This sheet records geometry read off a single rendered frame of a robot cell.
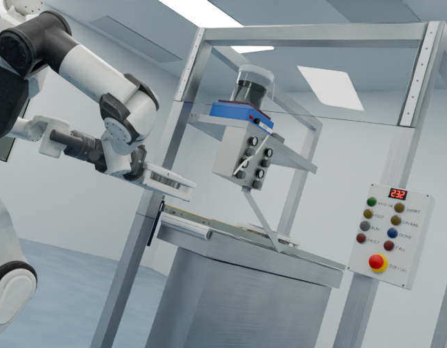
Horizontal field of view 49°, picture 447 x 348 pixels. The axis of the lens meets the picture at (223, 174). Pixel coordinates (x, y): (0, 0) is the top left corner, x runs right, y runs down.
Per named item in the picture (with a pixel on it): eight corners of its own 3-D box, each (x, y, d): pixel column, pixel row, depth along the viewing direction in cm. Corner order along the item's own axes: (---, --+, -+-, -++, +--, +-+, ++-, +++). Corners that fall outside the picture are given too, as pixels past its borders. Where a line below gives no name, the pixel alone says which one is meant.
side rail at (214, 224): (211, 227, 188) (214, 219, 188) (208, 226, 189) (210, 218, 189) (345, 270, 289) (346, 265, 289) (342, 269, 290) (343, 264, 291)
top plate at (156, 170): (151, 177, 194) (153, 172, 194) (195, 188, 178) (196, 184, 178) (103, 158, 175) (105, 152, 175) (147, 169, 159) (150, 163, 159)
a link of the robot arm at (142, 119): (145, 138, 135) (170, 114, 118) (123, 164, 130) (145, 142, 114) (116, 112, 133) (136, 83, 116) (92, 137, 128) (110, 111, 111)
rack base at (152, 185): (147, 189, 193) (149, 183, 193) (190, 201, 177) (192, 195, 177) (98, 171, 174) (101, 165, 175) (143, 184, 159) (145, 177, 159)
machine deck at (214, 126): (245, 130, 189) (249, 121, 189) (178, 120, 213) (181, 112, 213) (315, 175, 236) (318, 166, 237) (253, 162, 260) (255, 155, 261)
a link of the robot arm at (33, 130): (65, 150, 157) (34, 143, 162) (74, 124, 158) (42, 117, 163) (52, 146, 151) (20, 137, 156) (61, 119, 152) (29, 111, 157)
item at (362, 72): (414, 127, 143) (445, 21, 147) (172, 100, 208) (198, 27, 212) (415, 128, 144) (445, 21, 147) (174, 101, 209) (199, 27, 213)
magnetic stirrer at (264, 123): (247, 123, 193) (254, 101, 194) (207, 117, 207) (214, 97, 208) (272, 139, 209) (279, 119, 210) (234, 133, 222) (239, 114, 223)
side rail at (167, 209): (163, 212, 205) (165, 204, 205) (160, 210, 206) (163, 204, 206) (305, 257, 306) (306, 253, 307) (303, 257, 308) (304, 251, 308)
